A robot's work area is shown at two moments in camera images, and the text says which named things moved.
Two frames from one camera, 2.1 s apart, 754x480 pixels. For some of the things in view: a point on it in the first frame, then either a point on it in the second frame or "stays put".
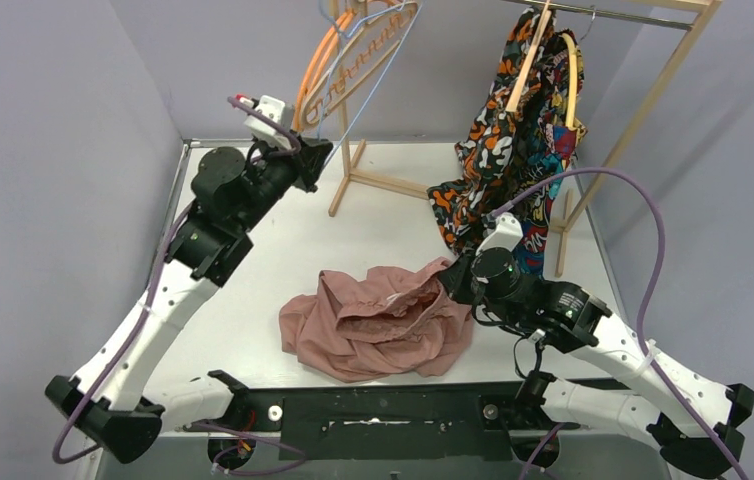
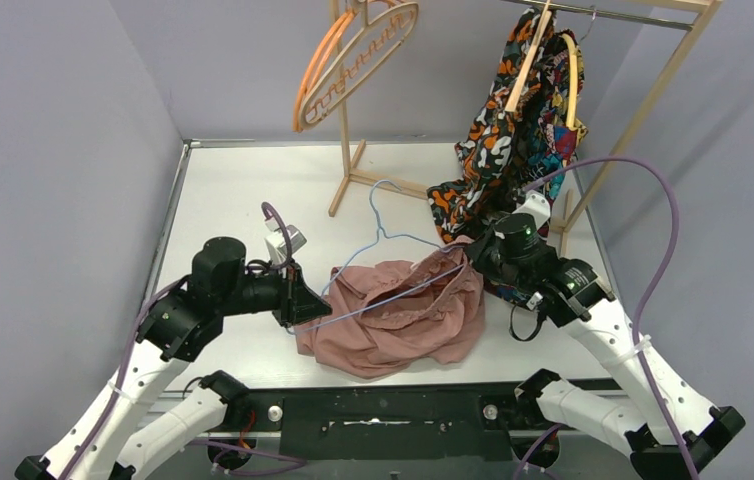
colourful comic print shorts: (552, 121) stays put
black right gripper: (455, 280) -> (478, 255)
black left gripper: (309, 162) -> (288, 296)
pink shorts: (391, 320) stays put
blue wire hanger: (340, 35) -> (379, 230)
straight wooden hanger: (537, 38) stays put
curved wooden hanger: (569, 122) stays put
